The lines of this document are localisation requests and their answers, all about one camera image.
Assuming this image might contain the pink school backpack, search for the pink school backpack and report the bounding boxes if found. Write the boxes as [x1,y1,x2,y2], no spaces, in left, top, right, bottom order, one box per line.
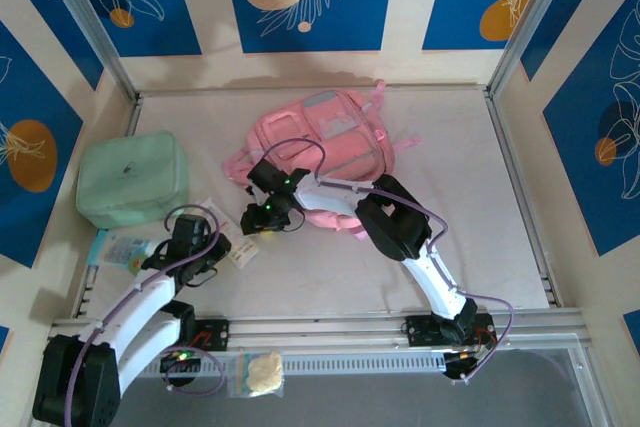
[222,79,424,241]

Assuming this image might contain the clear bag with cream contents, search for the clear bag with cream contents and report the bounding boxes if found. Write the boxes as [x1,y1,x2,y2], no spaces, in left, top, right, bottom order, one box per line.
[227,350,285,398]

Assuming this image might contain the grey slotted cable duct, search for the grey slotted cable duct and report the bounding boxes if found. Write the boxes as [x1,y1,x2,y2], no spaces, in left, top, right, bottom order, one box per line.
[142,352,446,379]

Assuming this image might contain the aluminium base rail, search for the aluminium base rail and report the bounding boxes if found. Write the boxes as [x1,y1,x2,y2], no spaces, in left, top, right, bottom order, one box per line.
[42,307,594,359]

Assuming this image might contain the white tube with red print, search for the white tube with red print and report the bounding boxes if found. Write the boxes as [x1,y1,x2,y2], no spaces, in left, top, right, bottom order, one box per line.
[192,198,261,271]

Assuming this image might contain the light blue tissue packet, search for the light blue tissue packet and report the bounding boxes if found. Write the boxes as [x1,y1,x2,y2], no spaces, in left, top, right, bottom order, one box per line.
[88,230,164,274]

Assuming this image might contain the aluminium frame post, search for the aluminium frame post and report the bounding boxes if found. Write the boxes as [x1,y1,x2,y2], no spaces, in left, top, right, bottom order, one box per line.
[37,0,139,101]
[487,0,581,98]

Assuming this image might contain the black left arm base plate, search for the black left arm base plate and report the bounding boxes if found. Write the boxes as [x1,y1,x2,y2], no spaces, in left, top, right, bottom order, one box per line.
[189,317,231,353]

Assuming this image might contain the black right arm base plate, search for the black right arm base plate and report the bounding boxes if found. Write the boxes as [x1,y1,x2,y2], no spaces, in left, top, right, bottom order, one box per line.
[405,314,496,348]

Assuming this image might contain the mint green zip case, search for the mint green zip case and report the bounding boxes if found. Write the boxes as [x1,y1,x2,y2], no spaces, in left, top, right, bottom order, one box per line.
[74,130,191,228]

